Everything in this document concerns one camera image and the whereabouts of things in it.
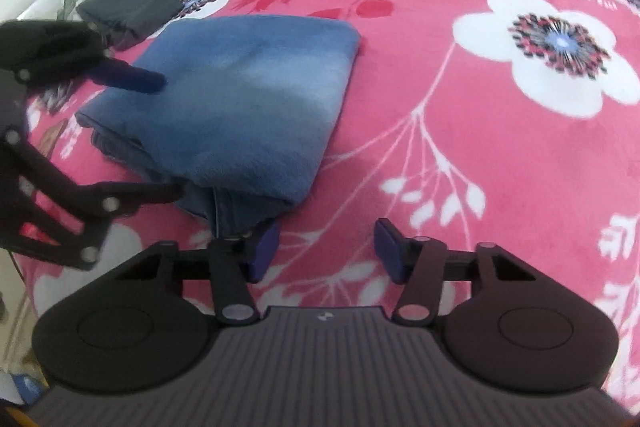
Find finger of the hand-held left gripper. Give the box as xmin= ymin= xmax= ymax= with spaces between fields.
xmin=0 ymin=20 xmax=167 ymax=95
xmin=0 ymin=128 xmax=184 ymax=269

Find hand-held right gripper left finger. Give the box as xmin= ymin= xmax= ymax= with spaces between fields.
xmin=112 ymin=221 xmax=282 ymax=327

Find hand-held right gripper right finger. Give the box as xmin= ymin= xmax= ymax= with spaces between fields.
xmin=374 ymin=217 xmax=543 ymax=327

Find blue jeans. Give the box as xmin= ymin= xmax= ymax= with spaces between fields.
xmin=75 ymin=14 xmax=362 ymax=239

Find black pants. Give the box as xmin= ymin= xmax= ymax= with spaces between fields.
xmin=76 ymin=0 xmax=185 ymax=52

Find pink floral blanket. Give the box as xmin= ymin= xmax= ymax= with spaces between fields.
xmin=10 ymin=0 xmax=640 ymax=408

